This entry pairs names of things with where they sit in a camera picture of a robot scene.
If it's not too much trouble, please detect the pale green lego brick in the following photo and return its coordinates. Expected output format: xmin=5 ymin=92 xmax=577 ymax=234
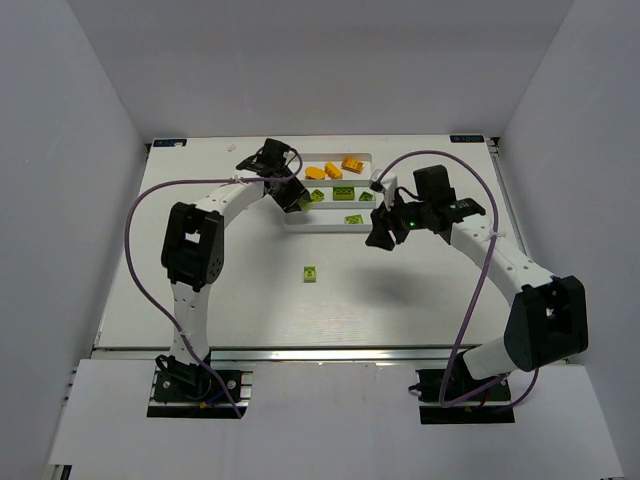
xmin=297 ymin=199 xmax=313 ymax=212

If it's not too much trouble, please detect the dark green lego brick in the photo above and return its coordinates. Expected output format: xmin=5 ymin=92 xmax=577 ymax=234
xmin=311 ymin=189 xmax=325 ymax=203

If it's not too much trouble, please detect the pale green lego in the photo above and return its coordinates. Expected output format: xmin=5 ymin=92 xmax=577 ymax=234
xmin=344 ymin=214 xmax=364 ymax=225

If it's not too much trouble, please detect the orange square lego brick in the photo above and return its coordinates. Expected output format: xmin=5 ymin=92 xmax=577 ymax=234
xmin=305 ymin=166 xmax=326 ymax=181

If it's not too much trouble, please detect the orange yellow long lego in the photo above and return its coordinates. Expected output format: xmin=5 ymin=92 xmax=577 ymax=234
xmin=324 ymin=162 xmax=343 ymax=180

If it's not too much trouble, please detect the green long lego brick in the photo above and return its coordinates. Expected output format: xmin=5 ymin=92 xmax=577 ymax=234
xmin=332 ymin=186 xmax=355 ymax=201

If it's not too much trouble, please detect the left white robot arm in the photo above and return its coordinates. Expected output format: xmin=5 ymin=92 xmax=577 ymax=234
xmin=161 ymin=139 xmax=311 ymax=365

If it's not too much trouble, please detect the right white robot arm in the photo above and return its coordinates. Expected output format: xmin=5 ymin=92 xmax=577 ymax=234
xmin=365 ymin=165 xmax=589 ymax=381

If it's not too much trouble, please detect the white three-compartment tray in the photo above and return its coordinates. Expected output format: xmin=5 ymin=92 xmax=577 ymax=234
xmin=284 ymin=152 xmax=379 ymax=233

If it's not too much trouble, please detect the green lego with round stud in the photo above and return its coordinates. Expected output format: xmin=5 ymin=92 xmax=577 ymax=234
xmin=303 ymin=266 xmax=317 ymax=283

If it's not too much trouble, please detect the blue label right corner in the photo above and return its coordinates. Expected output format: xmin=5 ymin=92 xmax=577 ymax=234
xmin=449 ymin=134 xmax=485 ymax=143

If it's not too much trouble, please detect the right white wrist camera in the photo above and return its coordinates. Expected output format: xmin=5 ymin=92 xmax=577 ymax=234
xmin=369 ymin=169 xmax=398 ymax=211

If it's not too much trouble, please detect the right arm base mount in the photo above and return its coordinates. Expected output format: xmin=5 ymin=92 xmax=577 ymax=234
xmin=408 ymin=367 xmax=516 ymax=426

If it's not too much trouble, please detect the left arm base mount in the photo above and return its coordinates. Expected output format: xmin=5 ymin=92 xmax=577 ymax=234
xmin=146 ymin=355 xmax=252 ymax=420

